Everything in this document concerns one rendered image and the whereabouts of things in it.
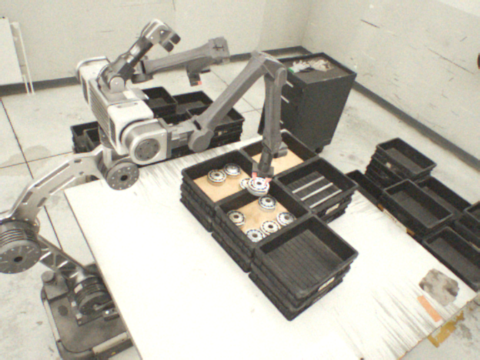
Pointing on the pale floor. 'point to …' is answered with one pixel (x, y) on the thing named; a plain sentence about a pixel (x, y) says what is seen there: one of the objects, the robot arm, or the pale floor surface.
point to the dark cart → (313, 101)
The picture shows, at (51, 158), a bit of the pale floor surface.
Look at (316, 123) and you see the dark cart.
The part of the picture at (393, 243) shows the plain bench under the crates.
